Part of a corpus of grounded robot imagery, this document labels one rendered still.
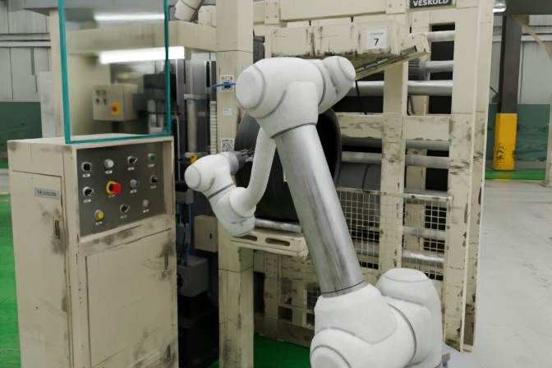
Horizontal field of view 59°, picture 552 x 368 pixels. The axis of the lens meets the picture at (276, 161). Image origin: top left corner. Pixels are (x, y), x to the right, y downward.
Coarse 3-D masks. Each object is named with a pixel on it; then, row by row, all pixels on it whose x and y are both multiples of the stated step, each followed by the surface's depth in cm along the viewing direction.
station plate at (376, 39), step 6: (366, 30) 215; (372, 30) 214; (378, 30) 212; (384, 30) 211; (366, 36) 215; (372, 36) 214; (378, 36) 212; (384, 36) 211; (366, 42) 215; (372, 42) 214; (378, 42) 213; (384, 42) 211; (366, 48) 216
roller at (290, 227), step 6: (258, 216) 216; (258, 222) 213; (264, 222) 212; (270, 222) 210; (276, 222) 209; (282, 222) 208; (288, 222) 207; (294, 222) 206; (276, 228) 210; (282, 228) 208; (288, 228) 206; (294, 228) 205; (300, 228) 203
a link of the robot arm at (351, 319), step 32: (256, 64) 107; (288, 64) 109; (256, 96) 104; (288, 96) 106; (320, 96) 116; (288, 128) 108; (288, 160) 108; (320, 160) 108; (320, 192) 106; (320, 224) 105; (320, 256) 105; (352, 256) 106; (320, 288) 107; (352, 288) 104; (320, 320) 104; (352, 320) 99; (384, 320) 102; (320, 352) 98; (352, 352) 96; (384, 352) 99
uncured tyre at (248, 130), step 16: (240, 128) 203; (256, 128) 198; (320, 128) 238; (336, 128) 225; (240, 144) 200; (336, 144) 230; (336, 160) 231; (240, 176) 201; (272, 176) 193; (336, 176) 229; (272, 192) 196; (288, 192) 194; (256, 208) 208; (272, 208) 202; (288, 208) 199
